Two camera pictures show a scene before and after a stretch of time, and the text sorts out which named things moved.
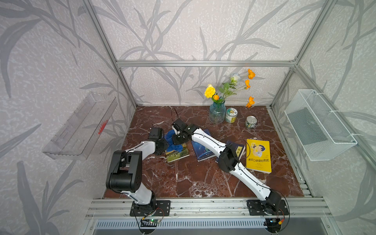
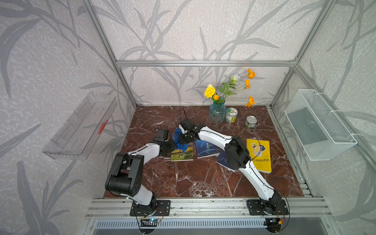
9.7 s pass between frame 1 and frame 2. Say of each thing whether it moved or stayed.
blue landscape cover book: moved
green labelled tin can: stayed
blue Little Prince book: stayed
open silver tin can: stayed
